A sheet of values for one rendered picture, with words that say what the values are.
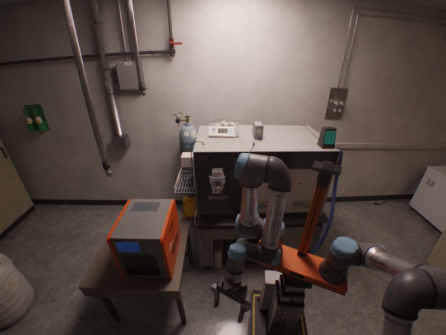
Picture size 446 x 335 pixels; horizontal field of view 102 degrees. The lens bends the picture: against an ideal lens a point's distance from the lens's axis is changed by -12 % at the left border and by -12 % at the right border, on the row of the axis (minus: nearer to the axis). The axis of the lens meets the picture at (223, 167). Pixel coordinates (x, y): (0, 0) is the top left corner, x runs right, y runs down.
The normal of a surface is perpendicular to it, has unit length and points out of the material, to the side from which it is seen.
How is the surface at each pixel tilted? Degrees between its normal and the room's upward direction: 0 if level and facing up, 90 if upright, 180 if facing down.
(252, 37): 90
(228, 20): 90
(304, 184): 90
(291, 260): 0
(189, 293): 0
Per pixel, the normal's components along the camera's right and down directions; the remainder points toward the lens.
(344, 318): 0.00, -0.88
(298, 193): 0.02, 0.48
